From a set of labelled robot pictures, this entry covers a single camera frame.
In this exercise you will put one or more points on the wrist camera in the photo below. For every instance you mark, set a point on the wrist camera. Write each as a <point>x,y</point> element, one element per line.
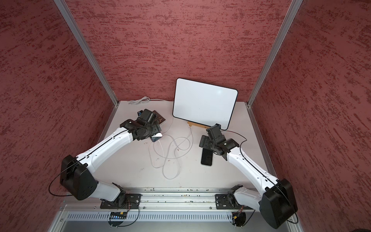
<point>146,117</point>
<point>214,133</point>

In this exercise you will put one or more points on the aluminium corner post right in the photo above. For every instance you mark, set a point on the aluminium corner post right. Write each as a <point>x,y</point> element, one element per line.
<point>286,24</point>

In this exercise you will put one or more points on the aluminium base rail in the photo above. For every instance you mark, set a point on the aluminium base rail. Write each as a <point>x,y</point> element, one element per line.
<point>162,199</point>

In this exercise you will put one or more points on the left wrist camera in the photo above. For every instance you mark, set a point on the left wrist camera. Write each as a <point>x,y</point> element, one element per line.
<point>146,117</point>

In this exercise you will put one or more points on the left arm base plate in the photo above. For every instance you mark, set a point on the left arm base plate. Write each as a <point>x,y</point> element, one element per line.
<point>127,201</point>

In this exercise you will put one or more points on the black smartphone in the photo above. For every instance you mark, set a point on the black smartphone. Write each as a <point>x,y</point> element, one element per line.
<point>207,157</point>
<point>156,137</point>

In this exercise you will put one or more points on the aluminium corner post left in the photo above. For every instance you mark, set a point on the aluminium corner post left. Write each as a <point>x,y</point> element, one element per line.
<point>69,19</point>

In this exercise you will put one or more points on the perforated cable tray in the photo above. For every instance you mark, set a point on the perforated cable tray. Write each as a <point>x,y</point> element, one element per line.
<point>150,216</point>

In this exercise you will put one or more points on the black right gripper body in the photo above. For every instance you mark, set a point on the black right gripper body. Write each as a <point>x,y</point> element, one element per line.
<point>207,143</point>

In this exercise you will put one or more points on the white board black frame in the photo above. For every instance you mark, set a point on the white board black frame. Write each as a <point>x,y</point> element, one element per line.
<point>203,103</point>

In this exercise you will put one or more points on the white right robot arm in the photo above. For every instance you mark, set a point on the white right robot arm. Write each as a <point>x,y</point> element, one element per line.
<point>273,198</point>

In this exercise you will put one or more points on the aluminium corner post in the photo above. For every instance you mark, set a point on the aluminium corner post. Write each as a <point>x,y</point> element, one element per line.
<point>69,19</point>
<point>286,24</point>

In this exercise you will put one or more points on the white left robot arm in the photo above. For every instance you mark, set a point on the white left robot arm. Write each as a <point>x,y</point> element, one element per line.
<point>77,172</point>

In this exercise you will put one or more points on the wooden board stand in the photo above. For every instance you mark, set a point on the wooden board stand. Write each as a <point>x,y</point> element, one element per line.
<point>197,125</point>

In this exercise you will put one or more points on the dark paperback book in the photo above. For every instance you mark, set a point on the dark paperback book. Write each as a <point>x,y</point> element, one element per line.
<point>159,119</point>

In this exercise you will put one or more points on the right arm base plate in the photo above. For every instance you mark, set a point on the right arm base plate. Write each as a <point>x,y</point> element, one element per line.
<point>229,202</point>

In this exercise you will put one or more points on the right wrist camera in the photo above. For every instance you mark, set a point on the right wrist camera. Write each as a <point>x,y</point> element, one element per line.
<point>214,133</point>

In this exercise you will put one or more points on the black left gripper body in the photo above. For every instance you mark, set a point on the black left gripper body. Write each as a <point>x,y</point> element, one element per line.
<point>151,129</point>

